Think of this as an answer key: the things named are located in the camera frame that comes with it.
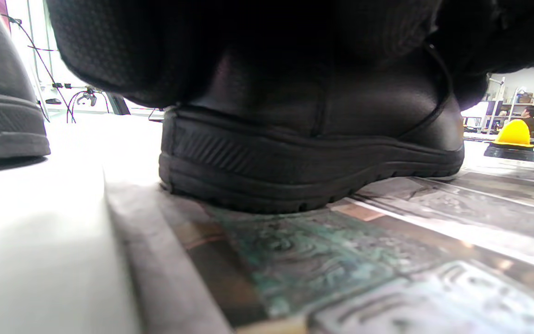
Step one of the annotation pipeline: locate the person's left hand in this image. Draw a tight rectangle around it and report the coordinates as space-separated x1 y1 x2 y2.
47 0 441 108

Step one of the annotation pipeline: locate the person's right hand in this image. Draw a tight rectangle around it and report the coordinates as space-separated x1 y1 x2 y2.
434 0 534 74

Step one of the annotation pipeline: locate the yellow sponge applicator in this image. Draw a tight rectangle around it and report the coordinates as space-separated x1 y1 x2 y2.
494 119 534 149

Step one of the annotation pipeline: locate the black shoe polish lid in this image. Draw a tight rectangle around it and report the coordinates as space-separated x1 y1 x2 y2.
483 144 534 162

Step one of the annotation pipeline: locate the printed newspaper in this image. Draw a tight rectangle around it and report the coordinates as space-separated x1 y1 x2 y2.
105 139 534 334

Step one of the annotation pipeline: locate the white aluminium frame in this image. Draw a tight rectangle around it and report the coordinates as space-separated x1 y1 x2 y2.
25 0 57 119

